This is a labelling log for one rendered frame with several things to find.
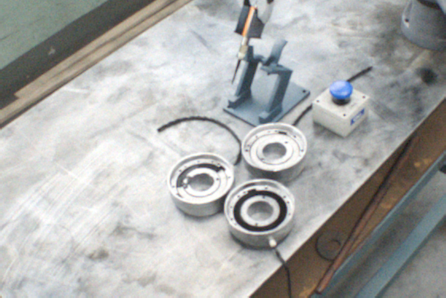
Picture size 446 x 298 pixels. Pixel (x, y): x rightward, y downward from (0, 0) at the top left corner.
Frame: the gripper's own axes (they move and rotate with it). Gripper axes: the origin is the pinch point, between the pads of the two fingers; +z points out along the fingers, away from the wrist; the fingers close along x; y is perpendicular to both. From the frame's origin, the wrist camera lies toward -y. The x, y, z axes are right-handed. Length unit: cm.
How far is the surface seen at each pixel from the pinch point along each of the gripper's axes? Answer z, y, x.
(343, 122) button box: 16.1, 2.0, -16.4
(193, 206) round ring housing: 16.4, -26.0, -8.7
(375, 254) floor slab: 100, 34, -7
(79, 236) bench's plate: 19.6, -40.1, 3.6
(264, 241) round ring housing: 17.4, -23.8, -20.9
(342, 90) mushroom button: 12.3, 4.9, -14.1
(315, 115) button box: 18.1, 2.1, -10.5
